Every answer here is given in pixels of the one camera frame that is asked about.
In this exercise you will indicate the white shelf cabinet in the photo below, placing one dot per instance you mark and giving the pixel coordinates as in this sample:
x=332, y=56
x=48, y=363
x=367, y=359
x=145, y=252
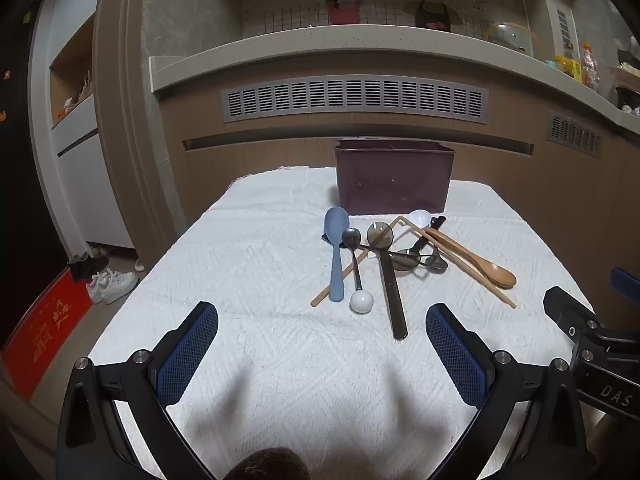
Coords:
x=90, y=185

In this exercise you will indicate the wooden spoon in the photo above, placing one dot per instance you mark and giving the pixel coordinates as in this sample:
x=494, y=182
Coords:
x=500, y=276

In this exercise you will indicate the blue plastic rice spoon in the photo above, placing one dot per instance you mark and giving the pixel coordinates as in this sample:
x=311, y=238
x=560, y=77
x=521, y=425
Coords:
x=336, y=225

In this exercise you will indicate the orange capped bottle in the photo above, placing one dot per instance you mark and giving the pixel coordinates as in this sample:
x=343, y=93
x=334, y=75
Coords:
x=589, y=67

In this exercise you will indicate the beige woven basket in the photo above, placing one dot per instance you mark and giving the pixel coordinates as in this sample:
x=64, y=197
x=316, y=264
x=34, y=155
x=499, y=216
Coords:
x=625, y=77

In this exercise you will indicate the white slatted wall panel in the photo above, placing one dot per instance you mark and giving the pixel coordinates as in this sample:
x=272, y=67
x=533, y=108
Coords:
x=561, y=25

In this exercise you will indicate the white sneaker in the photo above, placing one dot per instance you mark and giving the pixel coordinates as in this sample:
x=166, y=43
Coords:
x=117, y=285
x=95, y=290

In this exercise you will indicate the metal spoon with white knob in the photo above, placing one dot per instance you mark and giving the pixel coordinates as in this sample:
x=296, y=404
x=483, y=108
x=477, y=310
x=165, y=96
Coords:
x=361, y=301

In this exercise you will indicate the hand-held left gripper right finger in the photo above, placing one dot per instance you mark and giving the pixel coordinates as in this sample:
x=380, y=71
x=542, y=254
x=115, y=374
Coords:
x=457, y=355

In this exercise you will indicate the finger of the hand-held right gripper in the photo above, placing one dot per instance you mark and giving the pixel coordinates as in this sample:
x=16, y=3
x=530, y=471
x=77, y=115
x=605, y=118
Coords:
x=627, y=280
x=565, y=307

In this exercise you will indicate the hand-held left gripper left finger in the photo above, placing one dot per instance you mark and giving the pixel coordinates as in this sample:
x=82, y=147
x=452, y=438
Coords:
x=190, y=350

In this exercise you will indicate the wooden chopstick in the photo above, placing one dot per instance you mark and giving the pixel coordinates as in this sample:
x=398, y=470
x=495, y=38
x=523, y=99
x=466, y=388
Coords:
x=502, y=296
x=320, y=297

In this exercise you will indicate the purple plastic bin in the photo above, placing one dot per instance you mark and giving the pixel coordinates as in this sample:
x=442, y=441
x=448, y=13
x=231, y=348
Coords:
x=395, y=180

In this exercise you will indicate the wooden cabinet front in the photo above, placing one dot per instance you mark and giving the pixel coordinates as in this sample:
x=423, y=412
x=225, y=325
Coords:
x=250, y=145

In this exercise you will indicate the speckled stone counter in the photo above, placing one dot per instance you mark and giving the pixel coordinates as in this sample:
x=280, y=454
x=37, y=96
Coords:
x=350, y=35

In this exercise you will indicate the small grey vent grille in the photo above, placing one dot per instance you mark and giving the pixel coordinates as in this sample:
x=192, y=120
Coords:
x=575, y=132

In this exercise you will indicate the dark shoes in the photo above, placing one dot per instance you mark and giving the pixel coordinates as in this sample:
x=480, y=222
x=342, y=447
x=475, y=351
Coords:
x=87, y=266

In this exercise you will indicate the red doormat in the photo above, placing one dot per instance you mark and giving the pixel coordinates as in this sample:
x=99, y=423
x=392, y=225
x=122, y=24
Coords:
x=45, y=330

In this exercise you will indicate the large grey vent grille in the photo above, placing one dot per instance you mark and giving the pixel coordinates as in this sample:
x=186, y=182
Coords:
x=350, y=97

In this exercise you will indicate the pale green cup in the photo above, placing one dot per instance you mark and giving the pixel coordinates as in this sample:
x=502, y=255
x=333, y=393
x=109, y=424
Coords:
x=550, y=64

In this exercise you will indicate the white textured towel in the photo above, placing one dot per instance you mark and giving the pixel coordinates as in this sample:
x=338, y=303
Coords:
x=250, y=270

